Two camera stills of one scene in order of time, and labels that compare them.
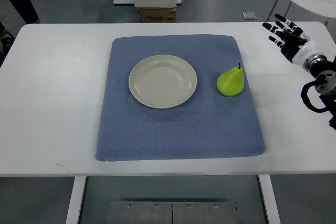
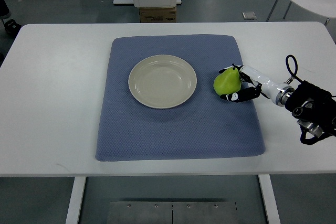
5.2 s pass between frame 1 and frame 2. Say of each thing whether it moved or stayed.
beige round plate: stayed
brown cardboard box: stayed
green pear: moved
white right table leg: stayed
